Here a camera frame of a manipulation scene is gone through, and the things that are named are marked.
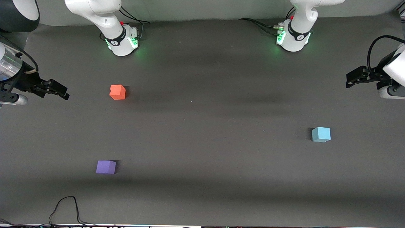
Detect thin black looped cable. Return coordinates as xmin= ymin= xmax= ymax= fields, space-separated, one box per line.
xmin=0 ymin=196 xmax=105 ymax=228

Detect black left arm base cables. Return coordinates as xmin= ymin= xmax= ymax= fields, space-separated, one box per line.
xmin=238 ymin=6 xmax=296 ymax=36

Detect purple foam block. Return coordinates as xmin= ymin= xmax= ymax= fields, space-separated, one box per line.
xmin=96 ymin=160 xmax=117 ymax=174

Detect dark grey table mat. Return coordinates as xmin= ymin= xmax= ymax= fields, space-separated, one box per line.
xmin=0 ymin=12 xmax=405 ymax=227

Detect black arm base cables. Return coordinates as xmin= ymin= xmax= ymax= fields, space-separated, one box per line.
xmin=101 ymin=6 xmax=151 ymax=41
xmin=238 ymin=6 xmax=296 ymax=36

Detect black right arm base cables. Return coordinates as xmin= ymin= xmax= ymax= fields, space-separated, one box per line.
xmin=101 ymin=6 xmax=151 ymax=41

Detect orange foam block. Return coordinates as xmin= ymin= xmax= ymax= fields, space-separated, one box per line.
xmin=109 ymin=85 xmax=126 ymax=100

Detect black left arm wrist cable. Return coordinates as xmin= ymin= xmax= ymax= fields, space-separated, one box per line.
xmin=367 ymin=35 xmax=405 ymax=74

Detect light blue foam block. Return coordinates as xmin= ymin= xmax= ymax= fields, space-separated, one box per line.
xmin=312 ymin=127 xmax=331 ymax=143

